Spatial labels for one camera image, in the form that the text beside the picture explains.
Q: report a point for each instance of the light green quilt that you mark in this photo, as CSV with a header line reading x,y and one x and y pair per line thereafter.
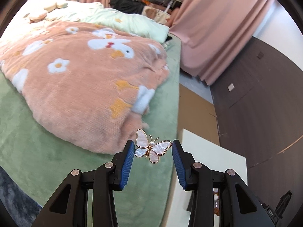
x,y
132,23

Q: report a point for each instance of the wide pink curtain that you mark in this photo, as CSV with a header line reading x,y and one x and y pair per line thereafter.
x,y
220,28

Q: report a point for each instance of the flat cardboard sheet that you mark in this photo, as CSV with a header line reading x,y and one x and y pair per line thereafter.
x,y
196,108

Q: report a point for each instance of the pile of dark clothes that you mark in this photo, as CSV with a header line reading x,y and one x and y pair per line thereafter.
x,y
125,2

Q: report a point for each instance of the grey-blue shaggy rug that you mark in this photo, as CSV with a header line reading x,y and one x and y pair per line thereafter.
x,y
16,201

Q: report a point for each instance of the white square table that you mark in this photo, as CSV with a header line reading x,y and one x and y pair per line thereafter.
x,y
213,151

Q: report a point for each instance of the beige plush toy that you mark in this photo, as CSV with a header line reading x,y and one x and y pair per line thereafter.
x,y
54,6

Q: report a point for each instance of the green bed sheet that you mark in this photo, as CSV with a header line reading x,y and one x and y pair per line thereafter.
x,y
28,151

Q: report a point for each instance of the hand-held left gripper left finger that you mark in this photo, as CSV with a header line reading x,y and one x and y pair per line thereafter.
x,y
126,167

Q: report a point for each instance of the pearly butterfly brooch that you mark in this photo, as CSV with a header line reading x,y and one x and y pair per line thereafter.
x,y
142,139

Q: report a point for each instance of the pink floral fleece blanket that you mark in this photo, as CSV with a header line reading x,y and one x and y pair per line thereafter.
x,y
82,87

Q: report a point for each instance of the cream printed cushion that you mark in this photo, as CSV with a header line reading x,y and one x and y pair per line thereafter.
x,y
157,15

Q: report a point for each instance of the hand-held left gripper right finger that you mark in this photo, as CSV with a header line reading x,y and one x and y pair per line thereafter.
x,y
181,167

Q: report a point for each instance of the white wall socket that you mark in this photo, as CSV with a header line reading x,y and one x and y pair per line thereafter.
x,y
231,87

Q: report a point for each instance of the dark wall switch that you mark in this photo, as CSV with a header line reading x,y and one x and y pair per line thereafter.
x,y
260,55

